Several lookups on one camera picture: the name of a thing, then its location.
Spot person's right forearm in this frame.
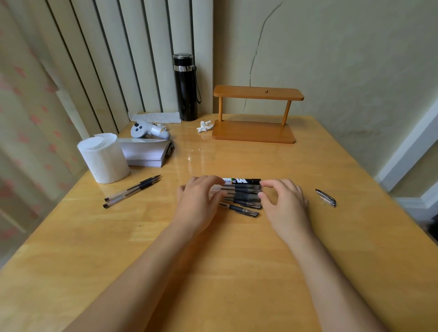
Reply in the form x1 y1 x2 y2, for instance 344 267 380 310
283 232 388 332

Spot beige patterned curtain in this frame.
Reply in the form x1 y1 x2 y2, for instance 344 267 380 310
0 0 90 269

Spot person's left hand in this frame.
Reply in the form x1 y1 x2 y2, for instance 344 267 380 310
173 175 228 237

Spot silver and black pen cap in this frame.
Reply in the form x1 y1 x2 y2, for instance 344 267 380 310
315 189 337 208

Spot white door frame trim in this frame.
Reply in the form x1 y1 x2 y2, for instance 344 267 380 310
374 101 438 221

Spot white toilet paper roll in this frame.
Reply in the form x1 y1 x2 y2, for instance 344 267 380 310
77 133 131 184

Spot stack of white paper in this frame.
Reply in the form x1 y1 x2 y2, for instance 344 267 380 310
118 137 175 168

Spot black thermos bottle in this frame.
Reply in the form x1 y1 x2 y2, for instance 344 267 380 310
172 53 202 122

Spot white vertical blinds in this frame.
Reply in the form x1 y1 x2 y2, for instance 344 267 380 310
6 0 214 135

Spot person's right hand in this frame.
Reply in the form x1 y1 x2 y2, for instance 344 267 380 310
257 179 314 245

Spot white handheld controller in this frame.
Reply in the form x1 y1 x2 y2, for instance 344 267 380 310
130 121 171 140

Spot flat white tissue sheet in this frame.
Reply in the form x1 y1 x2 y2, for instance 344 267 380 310
128 112 182 125

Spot person's left forearm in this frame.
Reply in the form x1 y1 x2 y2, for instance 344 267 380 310
63 222 197 332

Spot wooden two-tier shelf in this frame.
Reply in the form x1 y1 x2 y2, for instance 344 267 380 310
211 85 305 144

